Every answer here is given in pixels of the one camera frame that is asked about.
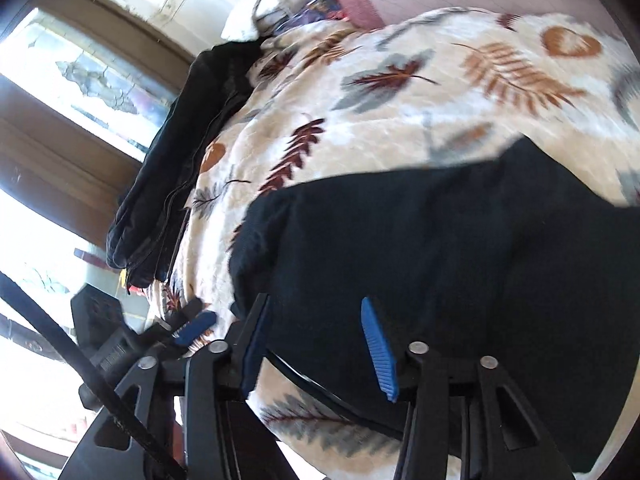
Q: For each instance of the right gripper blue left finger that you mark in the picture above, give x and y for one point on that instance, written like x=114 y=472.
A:
x=253 y=343

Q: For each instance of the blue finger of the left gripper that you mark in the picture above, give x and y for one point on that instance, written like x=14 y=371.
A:
x=194 y=329

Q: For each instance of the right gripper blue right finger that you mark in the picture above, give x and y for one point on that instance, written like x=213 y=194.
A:
x=380 y=350

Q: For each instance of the black pants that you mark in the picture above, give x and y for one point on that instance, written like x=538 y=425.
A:
x=513 y=257

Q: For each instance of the black garment on bed edge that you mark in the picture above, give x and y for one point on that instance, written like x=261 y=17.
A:
x=147 y=226

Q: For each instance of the leaf pattern fleece blanket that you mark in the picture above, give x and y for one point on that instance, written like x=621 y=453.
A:
x=448 y=88

